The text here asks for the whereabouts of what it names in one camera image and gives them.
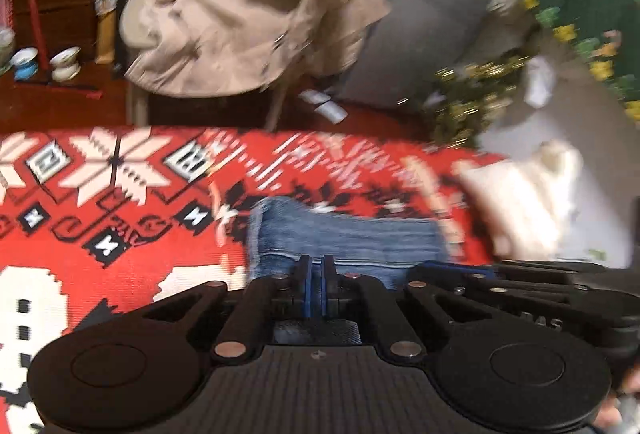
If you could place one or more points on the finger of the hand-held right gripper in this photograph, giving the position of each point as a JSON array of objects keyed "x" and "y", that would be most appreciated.
[
  {"x": 460, "y": 268},
  {"x": 520, "y": 296}
]

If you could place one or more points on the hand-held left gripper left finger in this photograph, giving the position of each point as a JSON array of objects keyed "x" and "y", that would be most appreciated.
[{"x": 307, "y": 289}]

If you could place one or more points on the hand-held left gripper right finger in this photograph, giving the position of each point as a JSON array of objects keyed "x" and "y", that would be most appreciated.
[{"x": 324, "y": 289}]

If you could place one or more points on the blue denim shorts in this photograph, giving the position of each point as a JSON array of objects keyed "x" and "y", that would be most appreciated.
[{"x": 350, "y": 239}]

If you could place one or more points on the white plush cloth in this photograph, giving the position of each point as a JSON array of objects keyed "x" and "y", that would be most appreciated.
[{"x": 520, "y": 204}]

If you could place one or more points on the gold tinsel garland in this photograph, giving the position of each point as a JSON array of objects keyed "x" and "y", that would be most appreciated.
[{"x": 470, "y": 104}]

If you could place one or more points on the red patterned blanket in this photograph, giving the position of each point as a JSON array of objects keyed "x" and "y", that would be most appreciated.
[{"x": 125, "y": 214}]

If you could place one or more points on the white crumpled paper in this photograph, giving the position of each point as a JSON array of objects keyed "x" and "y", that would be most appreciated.
[{"x": 539, "y": 82}]

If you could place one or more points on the grey refrigerator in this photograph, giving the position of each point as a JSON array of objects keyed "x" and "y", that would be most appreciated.
[{"x": 435, "y": 14}]

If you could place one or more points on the beige jacket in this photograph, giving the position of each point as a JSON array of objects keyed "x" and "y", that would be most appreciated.
[{"x": 240, "y": 14}]

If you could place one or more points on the white green ceramic cup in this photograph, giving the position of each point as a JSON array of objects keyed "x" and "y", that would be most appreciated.
[{"x": 65, "y": 64}]

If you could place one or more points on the blue white ceramic cup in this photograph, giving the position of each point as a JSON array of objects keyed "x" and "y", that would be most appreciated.
[{"x": 24, "y": 64}]

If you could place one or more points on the wooden drawer cabinet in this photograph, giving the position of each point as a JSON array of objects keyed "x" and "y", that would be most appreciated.
[{"x": 65, "y": 14}]

